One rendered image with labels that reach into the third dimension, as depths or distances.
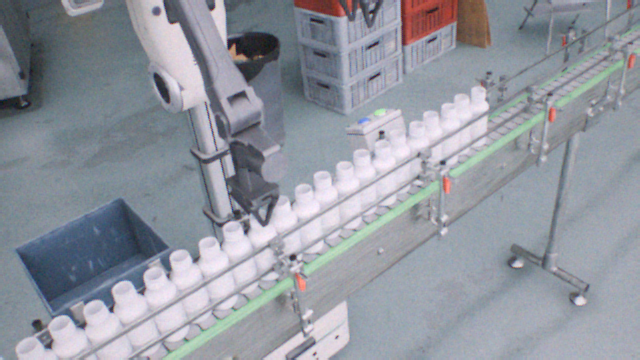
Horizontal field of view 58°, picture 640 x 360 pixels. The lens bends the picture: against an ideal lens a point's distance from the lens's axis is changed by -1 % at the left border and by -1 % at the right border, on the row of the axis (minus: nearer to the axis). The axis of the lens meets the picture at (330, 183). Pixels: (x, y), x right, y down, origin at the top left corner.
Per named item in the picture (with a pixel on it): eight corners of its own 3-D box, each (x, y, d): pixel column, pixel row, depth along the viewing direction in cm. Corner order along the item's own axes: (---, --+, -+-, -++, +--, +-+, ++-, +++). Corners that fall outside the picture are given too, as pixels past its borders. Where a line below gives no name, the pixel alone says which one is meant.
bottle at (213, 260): (212, 315, 119) (194, 257, 109) (208, 295, 124) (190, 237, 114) (241, 306, 120) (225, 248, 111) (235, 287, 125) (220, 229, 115)
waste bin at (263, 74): (248, 172, 337) (227, 72, 299) (208, 144, 366) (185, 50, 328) (308, 141, 359) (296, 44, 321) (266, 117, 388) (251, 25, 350)
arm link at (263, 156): (252, 92, 107) (211, 110, 102) (290, 112, 99) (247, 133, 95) (262, 147, 114) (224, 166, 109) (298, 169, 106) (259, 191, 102)
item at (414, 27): (406, 47, 407) (405, 16, 393) (364, 33, 432) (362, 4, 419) (458, 20, 438) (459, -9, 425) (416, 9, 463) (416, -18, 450)
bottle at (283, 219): (301, 247, 134) (292, 190, 124) (304, 265, 129) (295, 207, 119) (275, 251, 133) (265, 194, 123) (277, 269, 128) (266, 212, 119)
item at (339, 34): (342, 54, 352) (340, 19, 339) (295, 40, 376) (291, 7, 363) (403, 21, 386) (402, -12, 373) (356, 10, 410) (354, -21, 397)
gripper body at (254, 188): (254, 208, 110) (247, 177, 105) (225, 186, 116) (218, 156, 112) (281, 193, 113) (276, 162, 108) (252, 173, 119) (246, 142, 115)
